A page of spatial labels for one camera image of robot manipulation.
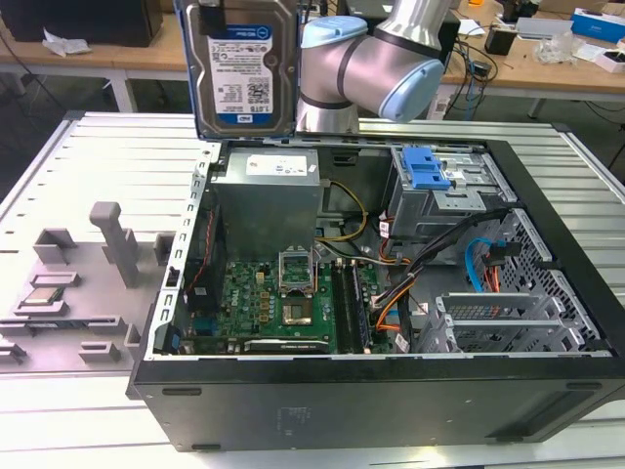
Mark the crumpled white plastic wrap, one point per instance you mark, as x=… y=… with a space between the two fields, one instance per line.
x=66 y=43

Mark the clear plastic bags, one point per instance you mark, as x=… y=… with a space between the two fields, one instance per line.
x=561 y=49

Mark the white box black inlay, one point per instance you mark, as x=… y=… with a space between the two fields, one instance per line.
x=610 y=59

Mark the black case fan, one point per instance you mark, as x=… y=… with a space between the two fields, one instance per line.
x=200 y=293

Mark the RAM stick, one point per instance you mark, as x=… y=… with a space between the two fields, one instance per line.
x=360 y=312

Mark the CPU socket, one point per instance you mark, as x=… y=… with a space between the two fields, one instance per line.
x=298 y=312

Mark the black PC case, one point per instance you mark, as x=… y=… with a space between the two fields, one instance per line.
x=342 y=410

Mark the metal disk bay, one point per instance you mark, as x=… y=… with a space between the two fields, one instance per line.
x=488 y=317

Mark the flat white box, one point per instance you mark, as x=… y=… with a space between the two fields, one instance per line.
x=542 y=28

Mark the green motherboard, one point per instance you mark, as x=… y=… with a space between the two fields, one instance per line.
x=244 y=303

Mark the metal drive cage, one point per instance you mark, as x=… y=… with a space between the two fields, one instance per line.
x=429 y=215

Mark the silver CPU chip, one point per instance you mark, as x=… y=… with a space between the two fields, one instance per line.
x=43 y=296

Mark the wooden desk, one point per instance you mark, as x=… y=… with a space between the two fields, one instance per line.
x=97 y=56
x=537 y=73

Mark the RAM slot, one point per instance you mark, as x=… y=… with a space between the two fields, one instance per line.
x=340 y=308

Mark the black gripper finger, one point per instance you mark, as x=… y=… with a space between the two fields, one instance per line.
x=212 y=17

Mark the small black box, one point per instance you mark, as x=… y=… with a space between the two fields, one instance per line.
x=500 y=41

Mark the grey power supply unit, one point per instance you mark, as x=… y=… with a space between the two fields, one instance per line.
x=263 y=205

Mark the black graphics card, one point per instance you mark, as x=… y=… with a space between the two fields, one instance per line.
x=288 y=346

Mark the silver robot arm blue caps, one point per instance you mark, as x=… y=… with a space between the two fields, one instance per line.
x=371 y=58

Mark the blue plastic bay latch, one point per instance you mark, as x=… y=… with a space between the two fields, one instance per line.
x=422 y=168

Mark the hard disk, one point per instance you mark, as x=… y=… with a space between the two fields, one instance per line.
x=239 y=73

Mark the blue cardboard box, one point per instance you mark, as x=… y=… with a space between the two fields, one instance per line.
x=598 y=22

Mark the black power adapter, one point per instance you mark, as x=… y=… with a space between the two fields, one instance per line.
x=481 y=68

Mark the grey parts rack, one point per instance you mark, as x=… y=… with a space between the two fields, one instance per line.
x=88 y=293

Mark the large black box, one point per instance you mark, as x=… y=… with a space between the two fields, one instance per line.
x=88 y=22

